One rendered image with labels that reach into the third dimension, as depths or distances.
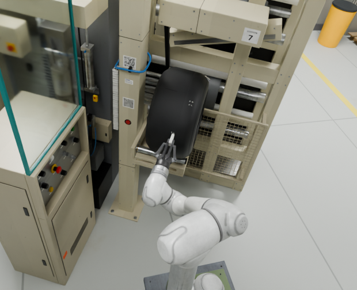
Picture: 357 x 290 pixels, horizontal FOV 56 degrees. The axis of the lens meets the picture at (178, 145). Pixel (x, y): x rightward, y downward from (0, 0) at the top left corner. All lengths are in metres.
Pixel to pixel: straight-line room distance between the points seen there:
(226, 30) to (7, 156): 1.32
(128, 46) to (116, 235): 1.62
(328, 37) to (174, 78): 4.64
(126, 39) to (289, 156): 2.53
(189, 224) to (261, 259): 1.94
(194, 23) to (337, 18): 4.40
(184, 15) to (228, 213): 1.22
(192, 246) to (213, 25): 1.29
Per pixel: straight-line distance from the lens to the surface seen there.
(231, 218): 1.17
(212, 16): 1.98
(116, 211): 3.02
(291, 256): 3.14
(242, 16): 1.98
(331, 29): 6.29
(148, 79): 2.46
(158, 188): 1.65
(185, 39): 2.23
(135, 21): 1.81
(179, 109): 1.87
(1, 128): 1.95
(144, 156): 2.27
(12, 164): 1.76
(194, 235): 1.11
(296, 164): 3.84
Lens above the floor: 2.55
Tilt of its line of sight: 45 degrees down
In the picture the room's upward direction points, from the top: 10 degrees clockwise
